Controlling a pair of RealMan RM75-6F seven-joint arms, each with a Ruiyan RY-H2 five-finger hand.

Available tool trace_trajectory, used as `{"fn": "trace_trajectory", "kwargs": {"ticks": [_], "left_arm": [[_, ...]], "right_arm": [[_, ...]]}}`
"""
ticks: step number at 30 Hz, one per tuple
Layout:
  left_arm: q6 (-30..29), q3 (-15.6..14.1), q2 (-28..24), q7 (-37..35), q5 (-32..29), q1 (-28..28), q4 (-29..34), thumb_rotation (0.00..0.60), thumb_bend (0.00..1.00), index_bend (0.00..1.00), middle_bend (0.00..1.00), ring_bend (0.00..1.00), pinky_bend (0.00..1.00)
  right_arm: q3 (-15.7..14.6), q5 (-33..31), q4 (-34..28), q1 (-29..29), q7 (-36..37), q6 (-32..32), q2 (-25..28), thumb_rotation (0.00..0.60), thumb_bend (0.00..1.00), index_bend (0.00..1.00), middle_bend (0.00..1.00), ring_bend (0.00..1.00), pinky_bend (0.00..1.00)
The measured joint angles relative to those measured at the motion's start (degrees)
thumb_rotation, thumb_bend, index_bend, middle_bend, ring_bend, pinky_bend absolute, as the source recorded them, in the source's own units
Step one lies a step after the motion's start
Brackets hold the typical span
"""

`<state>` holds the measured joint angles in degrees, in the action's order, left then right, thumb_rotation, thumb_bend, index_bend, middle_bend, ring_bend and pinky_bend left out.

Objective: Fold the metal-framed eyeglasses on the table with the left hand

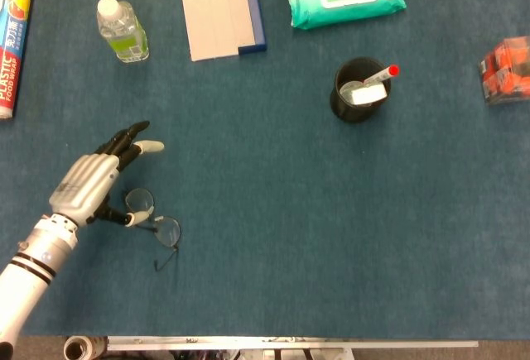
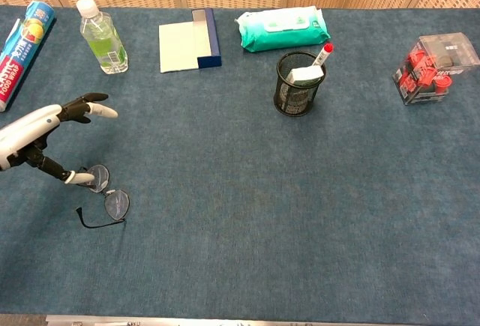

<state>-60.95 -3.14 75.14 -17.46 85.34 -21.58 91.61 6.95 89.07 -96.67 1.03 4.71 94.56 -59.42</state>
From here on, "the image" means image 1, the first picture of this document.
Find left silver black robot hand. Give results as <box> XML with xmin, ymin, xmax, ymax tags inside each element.
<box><xmin>48</xmin><ymin>119</ymin><xmax>166</xmax><ymax>228</ymax></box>

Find thin-framed eyeglasses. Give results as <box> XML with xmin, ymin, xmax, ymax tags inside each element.
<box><xmin>123</xmin><ymin>187</ymin><xmax>183</xmax><ymax>272</ymax></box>

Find plastic food wrap box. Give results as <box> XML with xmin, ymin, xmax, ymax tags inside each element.
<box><xmin>0</xmin><ymin>0</ymin><xmax>38</xmax><ymax>120</ymax></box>

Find clear bottle with green label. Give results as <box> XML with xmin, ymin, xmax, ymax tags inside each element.
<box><xmin>96</xmin><ymin>0</ymin><xmax>151</xmax><ymax>64</ymax></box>

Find brown tape roll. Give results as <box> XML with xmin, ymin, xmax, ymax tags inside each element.
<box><xmin>62</xmin><ymin>335</ymin><xmax>108</xmax><ymax>360</ymax></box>

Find open blue and grey box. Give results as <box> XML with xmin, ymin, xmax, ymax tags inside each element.
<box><xmin>180</xmin><ymin>0</ymin><xmax>267</xmax><ymax>63</ymax></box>

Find blue felt table cloth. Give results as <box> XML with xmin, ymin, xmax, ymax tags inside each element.
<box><xmin>0</xmin><ymin>0</ymin><xmax>530</xmax><ymax>340</ymax></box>

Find black mesh pen holder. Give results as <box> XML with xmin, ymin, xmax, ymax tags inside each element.
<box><xmin>330</xmin><ymin>56</ymin><xmax>393</xmax><ymax>124</ymax></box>

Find white eraser block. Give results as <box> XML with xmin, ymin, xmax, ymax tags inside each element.
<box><xmin>350</xmin><ymin>83</ymin><xmax>389</xmax><ymax>107</ymax></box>

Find white marker with red cap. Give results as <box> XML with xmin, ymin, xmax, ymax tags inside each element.
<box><xmin>363</xmin><ymin>64</ymin><xmax>401</xmax><ymax>87</ymax></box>

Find clear box of red items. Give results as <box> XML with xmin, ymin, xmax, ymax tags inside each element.
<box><xmin>478</xmin><ymin>36</ymin><xmax>530</xmax><ymax>107</ymax></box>

